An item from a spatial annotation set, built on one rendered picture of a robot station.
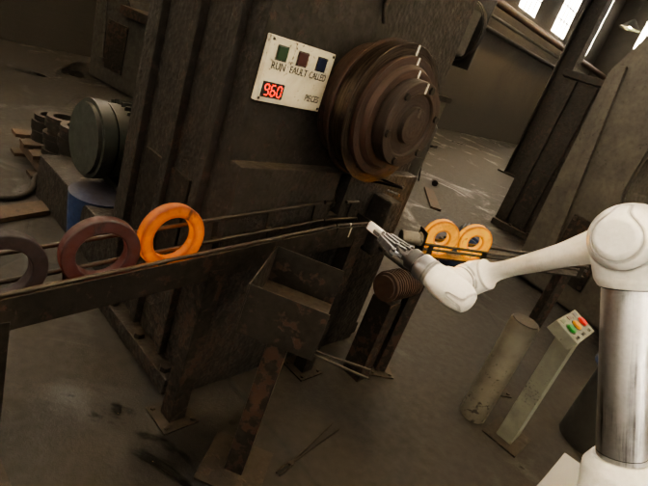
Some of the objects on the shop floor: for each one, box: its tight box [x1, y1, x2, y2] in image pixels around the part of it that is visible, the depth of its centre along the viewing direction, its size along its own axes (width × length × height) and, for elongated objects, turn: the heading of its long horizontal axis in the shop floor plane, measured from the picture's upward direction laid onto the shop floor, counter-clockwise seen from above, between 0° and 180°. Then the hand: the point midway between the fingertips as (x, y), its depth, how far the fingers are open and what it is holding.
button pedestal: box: [482, 310, 594, 458], centre depth 203 cm, size 16×24×62 cm, turn 98°
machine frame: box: [98, 0, 478, 394], centre depth 198 cm, size 73×108×176 cm
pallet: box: [11, 110, 73, 179], centre depth 324 cm, size 120×82×44 cm
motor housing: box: [343, 268, 423, 382], centre depth 213 cm, size 13×22×54 cm, turn 98°
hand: (375, 229), depth 171 cm, fingers closed
